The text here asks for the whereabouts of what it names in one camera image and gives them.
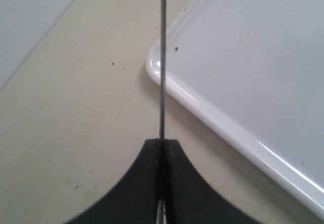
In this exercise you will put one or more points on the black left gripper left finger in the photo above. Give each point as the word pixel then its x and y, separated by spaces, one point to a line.
pixel 134 198

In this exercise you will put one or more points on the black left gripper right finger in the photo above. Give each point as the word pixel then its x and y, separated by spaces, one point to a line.
pixel 188 197

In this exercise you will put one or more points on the thin metal skewer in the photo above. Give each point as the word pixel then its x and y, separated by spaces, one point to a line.
pixel 163 21

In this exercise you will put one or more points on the white plastic tray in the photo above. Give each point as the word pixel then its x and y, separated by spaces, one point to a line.
pixel 252 71

